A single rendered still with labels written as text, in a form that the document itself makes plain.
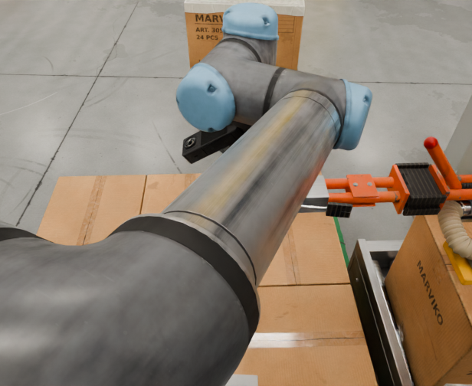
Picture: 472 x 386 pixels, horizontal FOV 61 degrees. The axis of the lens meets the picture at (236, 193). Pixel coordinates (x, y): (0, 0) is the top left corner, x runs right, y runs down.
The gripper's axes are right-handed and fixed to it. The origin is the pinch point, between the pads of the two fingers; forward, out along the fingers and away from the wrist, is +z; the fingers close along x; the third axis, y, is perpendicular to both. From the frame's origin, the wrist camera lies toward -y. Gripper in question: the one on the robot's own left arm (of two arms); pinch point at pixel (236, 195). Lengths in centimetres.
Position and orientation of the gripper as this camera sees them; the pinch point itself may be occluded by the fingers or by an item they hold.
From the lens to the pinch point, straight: 78.3
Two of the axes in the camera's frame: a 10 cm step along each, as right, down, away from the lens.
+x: -0.3, -7.2, 6.9
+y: 10.0, -0.3, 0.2
